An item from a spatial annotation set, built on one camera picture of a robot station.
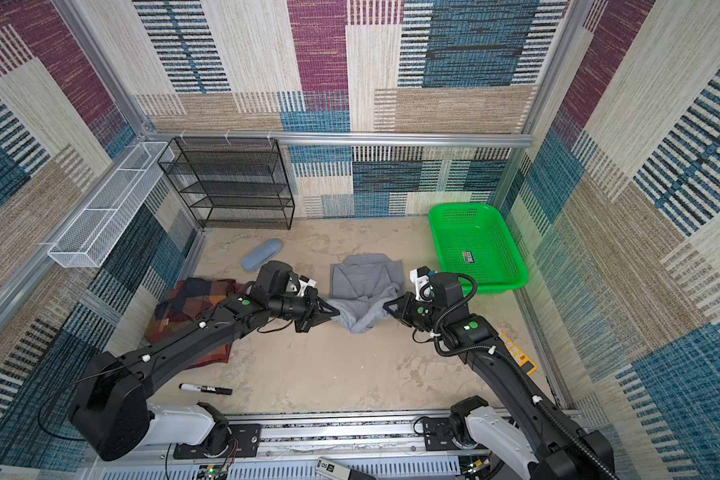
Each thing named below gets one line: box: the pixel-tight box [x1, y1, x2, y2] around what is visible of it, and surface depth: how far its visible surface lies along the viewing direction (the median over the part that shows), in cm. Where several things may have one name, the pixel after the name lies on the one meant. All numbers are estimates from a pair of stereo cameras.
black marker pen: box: [178, 383, 233, 395], surface depth 82 cm
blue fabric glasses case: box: [241, 239, 283, 271], surface depth 110 cm
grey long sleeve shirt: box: [325, 254, 405, 334], surface depth 101 cm
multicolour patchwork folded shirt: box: [145, 277, 245, 345], surface depth 93 cm
